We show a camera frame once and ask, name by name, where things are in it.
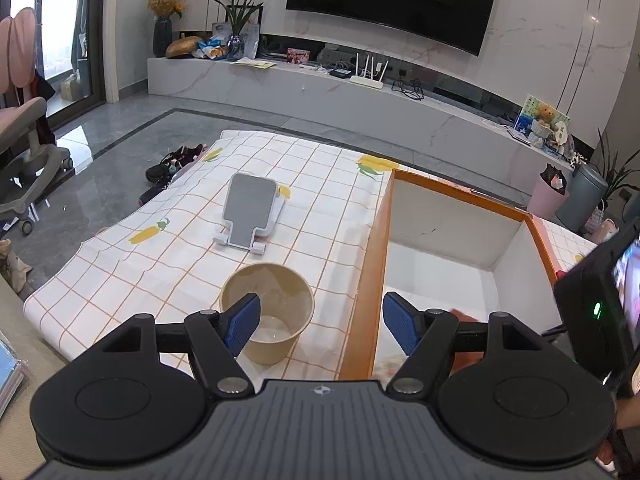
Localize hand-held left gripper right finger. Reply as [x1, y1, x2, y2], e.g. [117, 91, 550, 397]
[382, 292, 551, 396]

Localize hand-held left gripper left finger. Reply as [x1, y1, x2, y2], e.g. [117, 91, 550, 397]
[97, 292, 263, 396]

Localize orange-red box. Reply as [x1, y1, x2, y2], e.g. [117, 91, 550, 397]
[339, 169, 563, 381]

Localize person's right hand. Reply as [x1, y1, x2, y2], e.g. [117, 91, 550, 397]
[611, 360, 640, 431]

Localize brown paper bowl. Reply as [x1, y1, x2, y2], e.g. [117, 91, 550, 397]
[220, 262, 316, 366]

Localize grey trash bin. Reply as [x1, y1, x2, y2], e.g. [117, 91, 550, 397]
[556, 162, 610, 231]

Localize pink trash bin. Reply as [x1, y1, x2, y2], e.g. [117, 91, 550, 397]
[527, 164, 571, 221]

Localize checkered corn print tablecloth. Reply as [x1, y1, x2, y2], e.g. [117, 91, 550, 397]
[24, 130, 598, 381]

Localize white grey phone stand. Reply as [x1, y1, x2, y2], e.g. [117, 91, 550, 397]
[212, 172, 287, 254]

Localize spiky green floor plant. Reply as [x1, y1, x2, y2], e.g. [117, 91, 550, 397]
[590, 127, 640, 211]

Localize dark sneakers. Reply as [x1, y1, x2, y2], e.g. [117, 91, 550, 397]
[139, 144, 208, 206]

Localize brown teddy bear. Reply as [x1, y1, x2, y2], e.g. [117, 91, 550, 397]
[531, 101, 558, 136]

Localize green framed picture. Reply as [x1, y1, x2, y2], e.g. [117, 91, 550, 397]
[520, 94, 571, 128]

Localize white marble media console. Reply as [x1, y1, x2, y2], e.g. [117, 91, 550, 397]
[147, 55, 591, 206]

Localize beige cloth bag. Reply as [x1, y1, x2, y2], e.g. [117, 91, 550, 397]
[0, 240, 33, 293]

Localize plastic wrapped blue book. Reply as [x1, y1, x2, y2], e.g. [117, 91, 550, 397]
[0, 345, 26, 417]

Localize white router with antennas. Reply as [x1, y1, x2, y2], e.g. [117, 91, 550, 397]
[349, 53, 390, 91]

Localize colourful snack bags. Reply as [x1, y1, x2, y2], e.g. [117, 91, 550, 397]
[195, 35, 228, 60]

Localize golden round ornament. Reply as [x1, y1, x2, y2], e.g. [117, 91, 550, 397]
[166, 36, 203, 59]

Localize dark green vase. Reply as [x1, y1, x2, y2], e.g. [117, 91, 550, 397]
[152, 16, 173, 58]

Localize pink grey desk chair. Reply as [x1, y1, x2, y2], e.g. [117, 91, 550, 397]
[0, 7, 75, 235]

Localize green long-leaf plant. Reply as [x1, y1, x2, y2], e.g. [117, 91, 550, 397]
[209, 0, 276, 36]

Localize dark framed glass door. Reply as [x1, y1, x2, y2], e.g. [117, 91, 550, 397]
[37, 0, 106, 121]

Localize black cables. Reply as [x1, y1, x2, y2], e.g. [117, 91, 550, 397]
[391, 77, 426, 101]

